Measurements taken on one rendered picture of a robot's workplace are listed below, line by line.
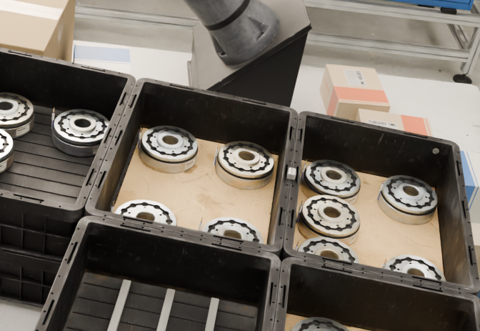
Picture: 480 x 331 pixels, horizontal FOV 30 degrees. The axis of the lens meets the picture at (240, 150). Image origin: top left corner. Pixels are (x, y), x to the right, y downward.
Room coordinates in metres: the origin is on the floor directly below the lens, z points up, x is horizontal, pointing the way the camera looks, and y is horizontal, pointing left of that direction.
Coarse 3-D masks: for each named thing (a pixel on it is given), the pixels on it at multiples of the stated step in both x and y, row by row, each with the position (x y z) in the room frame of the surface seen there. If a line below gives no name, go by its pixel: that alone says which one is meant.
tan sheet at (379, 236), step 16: (368, 176) 1.37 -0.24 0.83; (368, 192) 1.32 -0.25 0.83; (368, 208) 1.27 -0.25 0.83; (368, 224) 1.22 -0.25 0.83; (384, 224) 1.23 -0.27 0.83; (400, 224) 1.24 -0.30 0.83; (432, 224) 1.26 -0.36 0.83; (304, 240) 1.15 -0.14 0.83; (368, 240) 1.18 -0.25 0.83; (384, 240) 1.19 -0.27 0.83; (400, 240) 1.20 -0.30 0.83; (416, 240) 1.21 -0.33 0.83; (432, 240) 1.22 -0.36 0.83; (368, 256) 1.14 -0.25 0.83; (384, 256) 1.15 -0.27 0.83; (432, 256) 1.18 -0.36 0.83
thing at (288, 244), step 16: (304, 112) 1.38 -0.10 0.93; (304, 128) 1.33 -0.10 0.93; (368, 128) 1.37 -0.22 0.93; (384, 128) 1.38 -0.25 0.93; (448, 144) 1.38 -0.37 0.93; (464, 192) 1.24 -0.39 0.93; (288, 208) 1.10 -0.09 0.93; (464, 208) 1.19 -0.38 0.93; (288, 224) 1.06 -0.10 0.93; (464, 224) 1.15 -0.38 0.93; (288, 240) 1.02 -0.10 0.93; (464, 240) 1.11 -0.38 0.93; (288, 256) 0.99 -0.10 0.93; (304, 256) 0.99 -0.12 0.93; (320, 256) 1.00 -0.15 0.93; (384, 272) 1.00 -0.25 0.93; (400, 272) 1.00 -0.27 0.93; (448, 288) 0.99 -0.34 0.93; (464, 288) 1.00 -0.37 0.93
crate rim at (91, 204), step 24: (216, 96) 1.37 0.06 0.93; (120, 120) 1.24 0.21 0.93; (120, 144) 1.18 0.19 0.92; (288, 144) 1.27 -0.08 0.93; (288, 168) 1.20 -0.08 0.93; (96, 192) 1.04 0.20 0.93; (288, 192) 1.14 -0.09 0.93; (96, 216) 0.99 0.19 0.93; (120, 216) 1.00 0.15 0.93; (216, 240) 0.99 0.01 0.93; (240, 240) 1.00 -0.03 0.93
